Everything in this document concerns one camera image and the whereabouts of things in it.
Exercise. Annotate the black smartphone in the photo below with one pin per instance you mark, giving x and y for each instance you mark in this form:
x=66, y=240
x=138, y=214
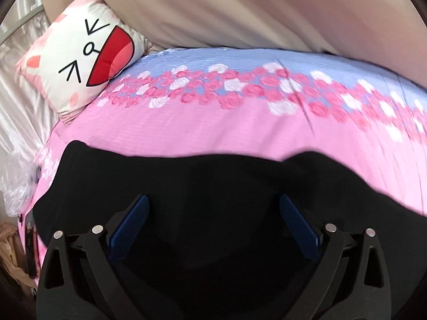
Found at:
x=31, y=246

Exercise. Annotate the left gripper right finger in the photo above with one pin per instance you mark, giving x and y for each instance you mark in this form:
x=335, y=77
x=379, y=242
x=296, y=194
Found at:
x=351, y=280

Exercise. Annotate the white satin curtain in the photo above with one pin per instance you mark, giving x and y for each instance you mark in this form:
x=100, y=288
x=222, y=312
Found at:
x=26, y=119

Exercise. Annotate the pink rose bedsheet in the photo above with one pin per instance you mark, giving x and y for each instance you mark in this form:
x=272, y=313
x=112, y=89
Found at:
x=260, y=103

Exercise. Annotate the white cat face pillow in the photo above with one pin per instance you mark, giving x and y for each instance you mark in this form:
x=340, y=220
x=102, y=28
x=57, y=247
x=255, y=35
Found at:
x=79, y=54

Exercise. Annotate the beige bed headboard cover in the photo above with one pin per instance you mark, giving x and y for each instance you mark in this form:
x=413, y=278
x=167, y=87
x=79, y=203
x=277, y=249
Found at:
x=390, y=33

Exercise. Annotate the clear plastic bag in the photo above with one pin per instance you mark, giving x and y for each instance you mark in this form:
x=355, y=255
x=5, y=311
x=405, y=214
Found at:
x=19, y=178

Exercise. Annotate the black pants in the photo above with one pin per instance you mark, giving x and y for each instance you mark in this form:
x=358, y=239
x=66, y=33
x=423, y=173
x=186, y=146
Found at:
x=214, y=244

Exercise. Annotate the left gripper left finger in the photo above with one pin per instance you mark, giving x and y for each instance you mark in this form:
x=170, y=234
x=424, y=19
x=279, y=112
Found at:
x=77, y=278

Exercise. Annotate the tan cloth on floor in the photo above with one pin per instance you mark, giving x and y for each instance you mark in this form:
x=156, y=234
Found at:
x=12, y=257

